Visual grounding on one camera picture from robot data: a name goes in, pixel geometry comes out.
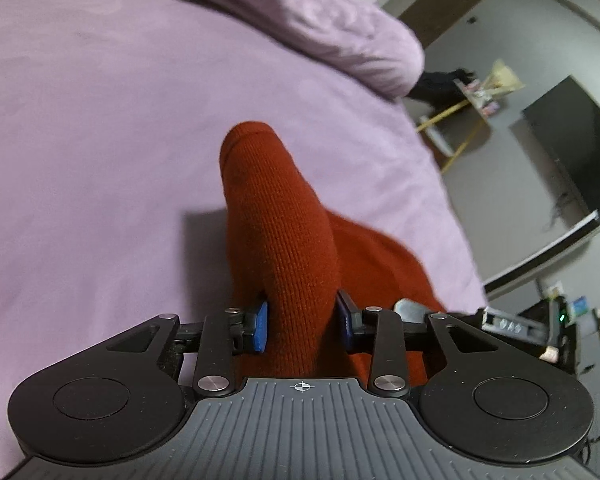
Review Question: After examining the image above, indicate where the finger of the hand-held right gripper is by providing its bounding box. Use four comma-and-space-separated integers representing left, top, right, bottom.
394, 298, 434, 324

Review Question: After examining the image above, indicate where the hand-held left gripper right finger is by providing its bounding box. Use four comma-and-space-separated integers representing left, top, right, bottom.
335, 290, 488, 397

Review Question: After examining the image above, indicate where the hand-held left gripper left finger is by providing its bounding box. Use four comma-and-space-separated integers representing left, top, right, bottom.
105, 300, 271, 397

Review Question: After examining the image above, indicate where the rust red knit sock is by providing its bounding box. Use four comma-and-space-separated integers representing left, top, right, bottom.
219, 121, 448, 390

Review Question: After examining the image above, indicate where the white television shelf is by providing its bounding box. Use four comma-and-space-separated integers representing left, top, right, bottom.
481, 210, 600, 302

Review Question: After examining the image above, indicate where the black flat television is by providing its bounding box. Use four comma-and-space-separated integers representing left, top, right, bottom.
521, 75, 600, 217

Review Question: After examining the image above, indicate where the side table with yellow legs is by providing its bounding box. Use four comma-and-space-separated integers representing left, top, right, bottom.
414, 79, 507, 175

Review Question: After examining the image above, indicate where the dark cloth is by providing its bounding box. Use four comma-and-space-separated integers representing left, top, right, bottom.
404, 67, 475, 107

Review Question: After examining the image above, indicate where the purple bed sheet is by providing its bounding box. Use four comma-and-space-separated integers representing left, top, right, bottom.
0, 0, 489, 466

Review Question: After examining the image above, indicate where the beige paper bag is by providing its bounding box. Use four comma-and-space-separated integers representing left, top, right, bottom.
482, 58, 527, 98

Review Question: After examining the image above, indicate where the purple duvet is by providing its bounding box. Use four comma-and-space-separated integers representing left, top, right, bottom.
50, 0, 427, 102

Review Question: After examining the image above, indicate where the brown wooden door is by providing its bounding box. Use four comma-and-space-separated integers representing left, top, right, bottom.
396, 0, 512, 49

